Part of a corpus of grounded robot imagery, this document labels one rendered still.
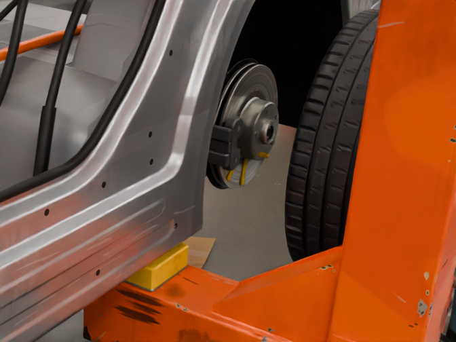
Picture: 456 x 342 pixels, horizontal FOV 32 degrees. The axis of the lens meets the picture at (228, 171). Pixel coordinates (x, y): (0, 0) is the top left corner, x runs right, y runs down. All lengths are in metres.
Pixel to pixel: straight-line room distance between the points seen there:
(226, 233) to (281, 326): 1.95
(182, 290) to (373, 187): 0.50
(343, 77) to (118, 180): 0.55
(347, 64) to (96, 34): 0.53
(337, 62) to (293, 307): 0.55
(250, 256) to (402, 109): 2.07
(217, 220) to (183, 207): 1.94
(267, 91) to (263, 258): 1.28
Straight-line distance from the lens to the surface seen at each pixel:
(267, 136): 1.98
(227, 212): 3.59
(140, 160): 1.43
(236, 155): 1.89
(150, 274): 1.55
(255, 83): 1.98
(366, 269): 1.32
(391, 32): 1.20
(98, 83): 1.64
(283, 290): 1.42
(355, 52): 1.71
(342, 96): 1.65
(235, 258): 3.19
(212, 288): 1.60
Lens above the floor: 1.47
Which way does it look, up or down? 21 degrees down
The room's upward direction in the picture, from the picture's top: 5 degrees clockwise
